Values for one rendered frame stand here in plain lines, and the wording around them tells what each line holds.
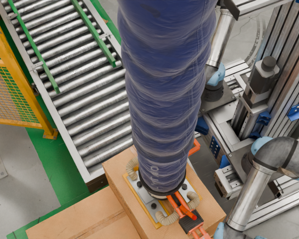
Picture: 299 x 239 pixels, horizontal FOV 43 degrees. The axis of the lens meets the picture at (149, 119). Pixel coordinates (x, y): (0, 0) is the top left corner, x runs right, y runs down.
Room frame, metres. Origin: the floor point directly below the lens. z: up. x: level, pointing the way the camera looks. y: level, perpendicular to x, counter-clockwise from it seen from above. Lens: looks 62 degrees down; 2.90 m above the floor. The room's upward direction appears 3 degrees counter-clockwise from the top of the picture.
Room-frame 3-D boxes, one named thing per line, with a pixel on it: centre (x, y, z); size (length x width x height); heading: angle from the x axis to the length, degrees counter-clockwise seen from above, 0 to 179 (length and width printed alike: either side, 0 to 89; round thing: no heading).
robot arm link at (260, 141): (0.70, -0.54, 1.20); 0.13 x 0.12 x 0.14; 58
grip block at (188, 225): (0.42, -0.17, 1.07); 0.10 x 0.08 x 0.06; 120
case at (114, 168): (0.63, -0.04, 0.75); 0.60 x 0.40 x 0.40; 30
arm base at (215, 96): (1.16, -0.36, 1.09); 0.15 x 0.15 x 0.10
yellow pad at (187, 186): (0.68, -0.13, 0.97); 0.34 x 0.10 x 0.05; 30
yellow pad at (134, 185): (0.59, 0.04, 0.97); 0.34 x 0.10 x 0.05; 30
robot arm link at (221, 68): (1.17, -0.35, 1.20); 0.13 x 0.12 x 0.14; 65
